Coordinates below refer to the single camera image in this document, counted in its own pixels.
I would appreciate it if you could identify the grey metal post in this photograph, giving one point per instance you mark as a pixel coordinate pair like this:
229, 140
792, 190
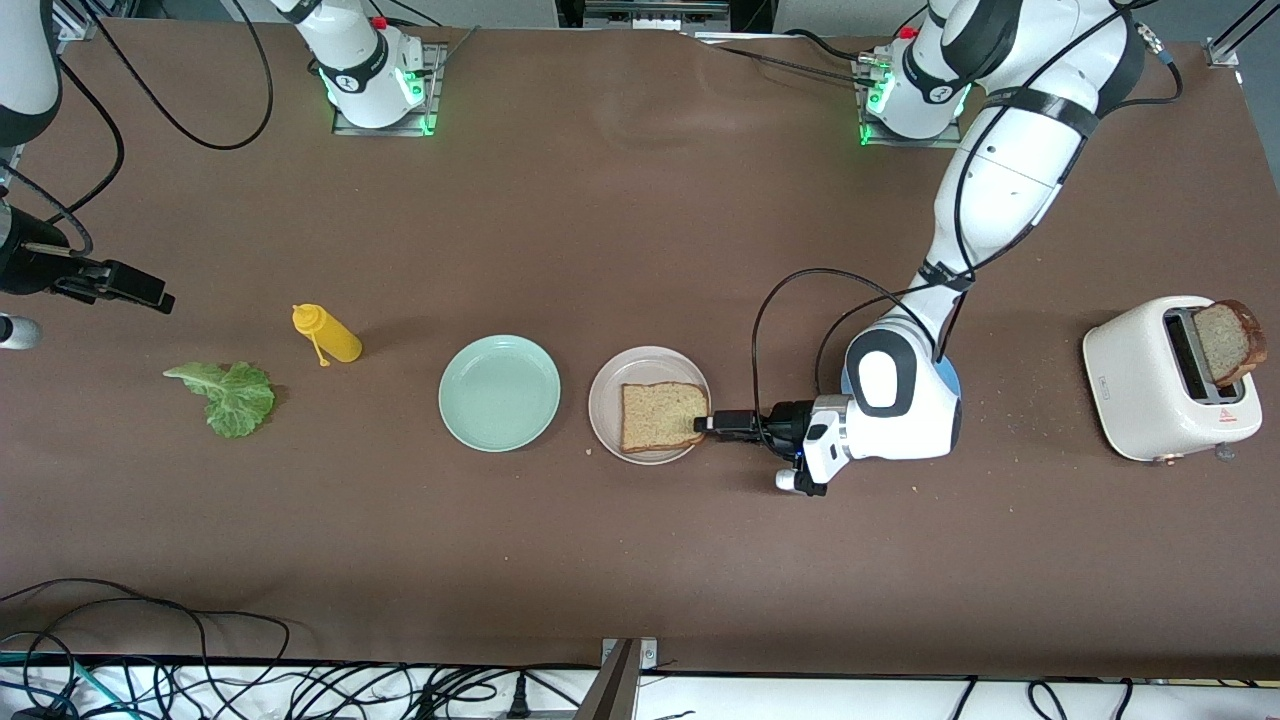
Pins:
610, 695

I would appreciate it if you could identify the silver rail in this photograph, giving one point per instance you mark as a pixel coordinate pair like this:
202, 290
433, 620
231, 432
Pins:
655, 8

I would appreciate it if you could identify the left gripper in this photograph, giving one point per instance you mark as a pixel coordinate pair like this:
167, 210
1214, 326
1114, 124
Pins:
789, 419

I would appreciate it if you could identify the yellow mustard squeeze bottle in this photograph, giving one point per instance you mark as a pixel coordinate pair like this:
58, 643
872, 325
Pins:
338, 340

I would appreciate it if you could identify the brown bread slice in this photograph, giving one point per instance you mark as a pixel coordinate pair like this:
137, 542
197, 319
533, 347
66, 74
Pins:
660, 415
1225, 345

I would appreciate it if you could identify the aluminium frame profile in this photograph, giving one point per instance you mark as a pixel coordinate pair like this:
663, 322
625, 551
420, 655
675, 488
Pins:
1222, 52
85, 15

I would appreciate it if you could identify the beige plate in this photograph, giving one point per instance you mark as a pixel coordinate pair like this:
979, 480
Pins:
605, 400

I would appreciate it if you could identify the silver table bracket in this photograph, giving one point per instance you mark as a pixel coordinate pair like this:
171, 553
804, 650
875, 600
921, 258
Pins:
648, 652

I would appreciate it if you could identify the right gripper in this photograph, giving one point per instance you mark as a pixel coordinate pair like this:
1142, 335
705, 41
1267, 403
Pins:
22, 265

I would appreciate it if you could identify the black power plug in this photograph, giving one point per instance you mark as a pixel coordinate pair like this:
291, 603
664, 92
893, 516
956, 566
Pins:
518, 700

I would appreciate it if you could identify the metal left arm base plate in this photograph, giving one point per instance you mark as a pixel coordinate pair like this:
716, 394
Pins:
900, 142

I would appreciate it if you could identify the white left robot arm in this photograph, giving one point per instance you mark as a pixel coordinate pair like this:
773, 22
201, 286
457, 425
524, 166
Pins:
1010, 180

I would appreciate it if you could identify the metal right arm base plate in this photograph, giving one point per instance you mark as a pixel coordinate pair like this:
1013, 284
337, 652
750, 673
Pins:
436, 90

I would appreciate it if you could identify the blue plate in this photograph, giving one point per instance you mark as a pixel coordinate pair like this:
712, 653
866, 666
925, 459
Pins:
954, 382

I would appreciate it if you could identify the brown table cover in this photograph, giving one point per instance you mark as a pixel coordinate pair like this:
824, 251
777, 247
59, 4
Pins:
640, 220

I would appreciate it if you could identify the green lettuce leaf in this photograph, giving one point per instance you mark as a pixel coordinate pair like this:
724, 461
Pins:
238, 400

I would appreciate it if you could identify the white toaster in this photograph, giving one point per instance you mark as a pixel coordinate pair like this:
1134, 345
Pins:
1135, 390

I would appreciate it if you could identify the mint green plate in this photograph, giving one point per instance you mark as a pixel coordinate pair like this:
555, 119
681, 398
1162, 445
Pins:
500, 393

